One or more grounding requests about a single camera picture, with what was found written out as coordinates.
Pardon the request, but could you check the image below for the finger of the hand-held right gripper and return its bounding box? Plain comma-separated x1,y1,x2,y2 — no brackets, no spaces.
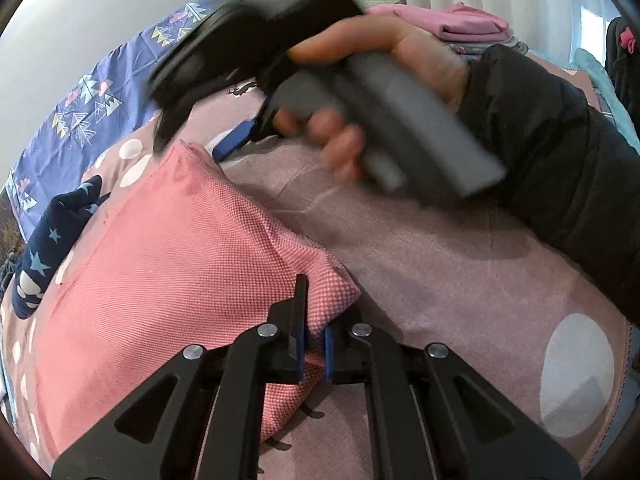
151,100,193,157
212,105,273,162

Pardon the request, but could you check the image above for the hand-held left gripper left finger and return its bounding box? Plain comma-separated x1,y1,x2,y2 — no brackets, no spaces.
50,274,309,480

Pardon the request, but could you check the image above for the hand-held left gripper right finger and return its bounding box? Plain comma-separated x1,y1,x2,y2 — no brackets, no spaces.
324,307,583,480

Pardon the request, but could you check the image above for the pink long-sleeve shirt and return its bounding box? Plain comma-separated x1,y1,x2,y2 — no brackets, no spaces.
30,140,361,456

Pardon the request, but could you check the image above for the person's right hand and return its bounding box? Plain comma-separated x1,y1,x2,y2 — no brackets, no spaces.
275,7,471,183

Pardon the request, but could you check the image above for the grey floral folded garment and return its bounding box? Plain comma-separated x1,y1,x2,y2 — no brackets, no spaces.
449,35,531,61

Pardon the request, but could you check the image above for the blue tree-print sheet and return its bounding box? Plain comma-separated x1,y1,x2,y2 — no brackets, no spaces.
2,0,226,216

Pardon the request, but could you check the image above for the pink folded garment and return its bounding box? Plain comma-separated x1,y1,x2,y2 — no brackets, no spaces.
432,2,512,42

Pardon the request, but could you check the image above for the mauve polka dot blanket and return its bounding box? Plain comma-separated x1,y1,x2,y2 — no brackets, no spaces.
0,67,640,480

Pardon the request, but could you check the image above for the navy star-print garment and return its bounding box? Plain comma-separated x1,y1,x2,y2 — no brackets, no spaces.
12,175,103,320

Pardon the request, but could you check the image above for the turquoise bed sheet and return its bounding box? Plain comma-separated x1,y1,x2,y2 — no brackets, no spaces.
572,47,640,141

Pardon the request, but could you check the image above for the dark patterned headboard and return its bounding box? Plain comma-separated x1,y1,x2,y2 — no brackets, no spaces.
0,195,26,261

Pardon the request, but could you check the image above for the dark cloth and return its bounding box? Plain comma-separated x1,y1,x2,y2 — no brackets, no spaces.
604,16,640,106

